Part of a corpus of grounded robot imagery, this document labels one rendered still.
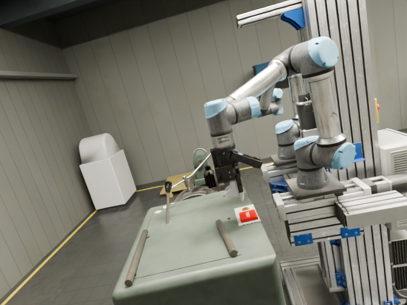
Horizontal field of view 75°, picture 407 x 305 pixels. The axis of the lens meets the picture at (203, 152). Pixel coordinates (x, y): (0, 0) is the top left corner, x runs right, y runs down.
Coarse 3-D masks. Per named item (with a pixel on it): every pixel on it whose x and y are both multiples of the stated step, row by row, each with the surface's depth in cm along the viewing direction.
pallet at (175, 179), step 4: (188, 172) 556; (192, 172) 550; (172, 176) 560; (176, 176) 553; (180, 176) 547; (168, 180) 538; (172, 180) 533; (176, 180) 530; (180, 180) 519; (188, 180) 510; (172, 184) 513; (180, 184) 499; (184, 184) 494; (164, 188) 499; (176, 188) 482; (180, 188) 477; (184, 188) 474; (160, 192) 481; (164, 192) 478; (172, 192) 483; (172, 196) 479
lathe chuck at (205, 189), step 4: (192, 188) 142; (196, 188) 141; (200, 188) 141; (204, 188) 141; (180, 192) 146; (184, 192) 141; (188, 192) 138; (208, 192) 137; (212, 192) 139; (180, 196) 140; (176, 200) 140
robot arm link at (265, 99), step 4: (276, 56) 163; (272, 60) 164; (268, 64) 166; (272, 88) 174; (264, 92) 178; (268, 92) 176; (272, 92) 177; (260, 96) 185; (264, 96) 180; (268, 96) 179; (260, 100) 186; (264, 100) 183; (268, 100) 182; (260, 104) 187; (264, 104) 185; (268, 104) 186; (260, 108) 190; (264, 108) 188; (268, 108) 193; (260, 112) 191; (264, 112) 191; (268, 112) 194; (260, 116) 194
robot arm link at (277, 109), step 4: (276, 100) 194; (280, 100) 195; (272, 104) 195; (276, 104) 195; (280, 104) 195; (272, 108) 194; (276, 108) 195; (280, 108) 196; (272, 112) 195; (276, 112) 196; (280, 112) 196
